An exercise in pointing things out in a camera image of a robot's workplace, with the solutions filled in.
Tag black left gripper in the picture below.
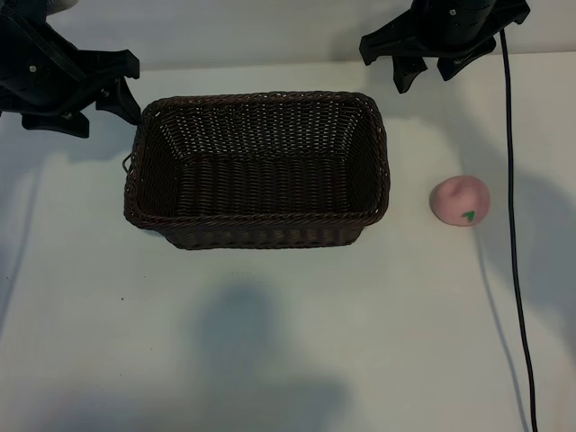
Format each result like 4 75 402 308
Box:
0 0 144 140

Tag pink toy peach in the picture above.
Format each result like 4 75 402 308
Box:
429 174 491 228

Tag long black cable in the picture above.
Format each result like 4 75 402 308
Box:
499 30 540 432

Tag dark brown wicker basket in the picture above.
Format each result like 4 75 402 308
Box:
119 90 391 251

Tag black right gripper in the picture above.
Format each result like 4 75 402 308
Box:
358 0 532 95

